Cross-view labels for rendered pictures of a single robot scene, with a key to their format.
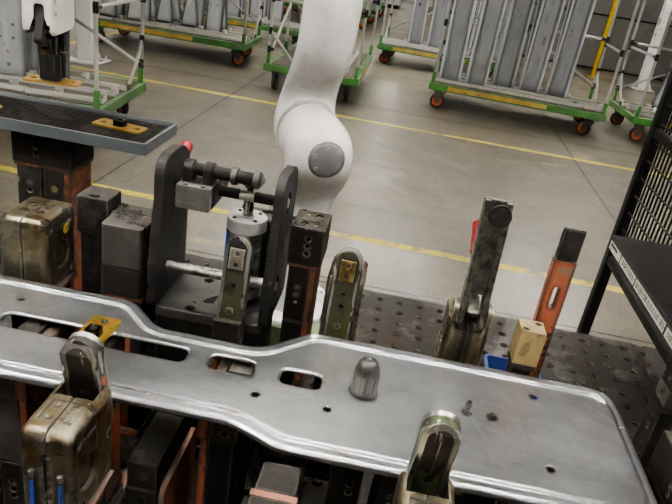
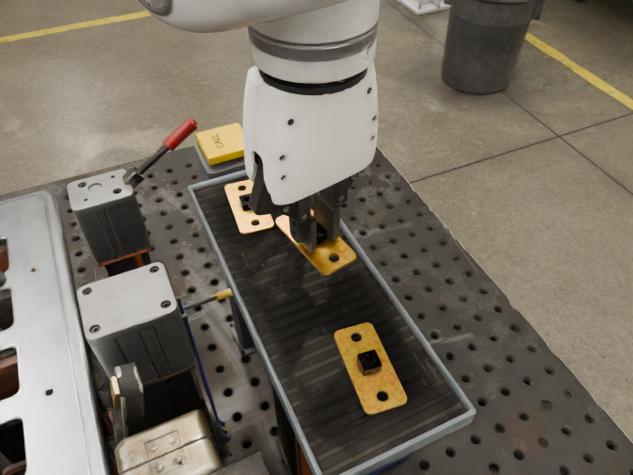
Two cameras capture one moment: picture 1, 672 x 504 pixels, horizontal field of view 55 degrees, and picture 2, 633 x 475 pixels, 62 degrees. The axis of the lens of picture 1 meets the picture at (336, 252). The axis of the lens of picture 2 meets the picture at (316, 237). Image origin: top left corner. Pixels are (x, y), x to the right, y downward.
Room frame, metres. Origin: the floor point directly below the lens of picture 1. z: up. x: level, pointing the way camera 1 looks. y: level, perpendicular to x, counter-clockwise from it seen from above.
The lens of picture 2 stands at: (0.87, 0.20, 1.57)
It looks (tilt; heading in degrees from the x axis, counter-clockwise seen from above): 47 degrees down; 61
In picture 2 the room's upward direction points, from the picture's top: straight up
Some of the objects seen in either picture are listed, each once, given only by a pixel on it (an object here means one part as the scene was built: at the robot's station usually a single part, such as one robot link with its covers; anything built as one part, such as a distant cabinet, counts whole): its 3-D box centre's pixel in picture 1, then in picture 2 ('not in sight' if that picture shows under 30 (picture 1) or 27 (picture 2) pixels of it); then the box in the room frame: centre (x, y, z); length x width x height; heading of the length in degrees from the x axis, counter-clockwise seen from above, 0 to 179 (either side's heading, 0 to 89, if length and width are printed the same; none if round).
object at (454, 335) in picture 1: (441, 408); not in sight; (0.80, -0.20, 0.88); 0.07 x 0.06 x 0.35; 176
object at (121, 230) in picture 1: (132, 325); not in sight; (0.86, 0.30, 0.89); 0.13 x 0.11 x 0.38; 176
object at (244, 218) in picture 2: not in sight; (248, 203); (1.01, 0.62, 1.17); 0.08 x 0.04 x 0.01; 81
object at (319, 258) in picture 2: (53, 77); (315, 235); (1.03, 0.49, 1.22); 0.08 x 0.04 x 0.01; 97
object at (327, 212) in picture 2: (58, 54); (337, 199); (1.05, 0.49, 1.25); 0.03 x 0.03 x 0.07; 7
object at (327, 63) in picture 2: not in sight; (316, 37); (1.03, 0.49, 1.41); 0.09 x 0.08 x 0.03; 7
